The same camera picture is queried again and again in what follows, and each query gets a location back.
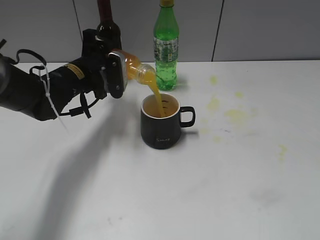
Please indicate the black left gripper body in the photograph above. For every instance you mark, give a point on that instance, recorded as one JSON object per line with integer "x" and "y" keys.
{"x": 93, "y": 81}

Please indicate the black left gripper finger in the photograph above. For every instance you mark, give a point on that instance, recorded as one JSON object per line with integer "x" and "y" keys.
{"x": 114, "y": 74}

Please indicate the orange juice bottle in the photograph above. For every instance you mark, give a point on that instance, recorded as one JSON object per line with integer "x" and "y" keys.
{"x": 134, "y": 69}

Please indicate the black mug white interior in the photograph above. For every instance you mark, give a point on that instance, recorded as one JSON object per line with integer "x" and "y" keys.
{"x": 164, "y": 132}

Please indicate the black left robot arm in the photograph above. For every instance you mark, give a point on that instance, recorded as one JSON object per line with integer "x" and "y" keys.
{"x": 69, "y": 90}

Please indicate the dark red wine bottle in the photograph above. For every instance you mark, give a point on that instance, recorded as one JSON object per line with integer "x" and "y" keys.
{"x": 108, "y": 31}

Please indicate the white zip tie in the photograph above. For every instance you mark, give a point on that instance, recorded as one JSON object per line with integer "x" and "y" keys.
{"x": 47, "y": 87}

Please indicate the green soda bottle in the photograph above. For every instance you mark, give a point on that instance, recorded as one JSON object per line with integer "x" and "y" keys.
{"x": 166, "y": 46}

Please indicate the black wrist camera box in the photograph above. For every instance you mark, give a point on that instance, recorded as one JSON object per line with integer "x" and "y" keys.
{"x": 93, "y": 43}

